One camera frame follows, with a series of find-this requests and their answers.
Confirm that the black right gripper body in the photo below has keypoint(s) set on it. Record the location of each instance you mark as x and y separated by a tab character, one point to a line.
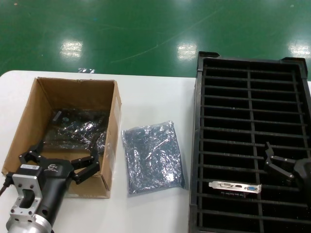
305	174

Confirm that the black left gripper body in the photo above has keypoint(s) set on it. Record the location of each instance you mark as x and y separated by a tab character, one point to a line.
57	179

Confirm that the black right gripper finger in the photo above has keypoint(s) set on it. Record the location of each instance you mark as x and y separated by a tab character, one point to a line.
279	173
271	151

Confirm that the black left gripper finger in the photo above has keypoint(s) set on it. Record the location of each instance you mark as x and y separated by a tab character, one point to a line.
32	153
87	167

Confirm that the grey antistatic bag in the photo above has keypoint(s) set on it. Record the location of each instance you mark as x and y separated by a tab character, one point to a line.
80	131

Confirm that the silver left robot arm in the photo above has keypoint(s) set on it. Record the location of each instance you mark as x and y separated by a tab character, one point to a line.
29	225

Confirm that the brown cardboard box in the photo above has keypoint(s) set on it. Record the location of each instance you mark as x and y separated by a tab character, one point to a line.
73	94

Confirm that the black slotted plastic container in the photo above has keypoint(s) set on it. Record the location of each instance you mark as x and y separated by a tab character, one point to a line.
198	121

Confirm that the flat empty antistatic bag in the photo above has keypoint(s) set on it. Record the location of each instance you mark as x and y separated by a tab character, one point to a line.
153	157

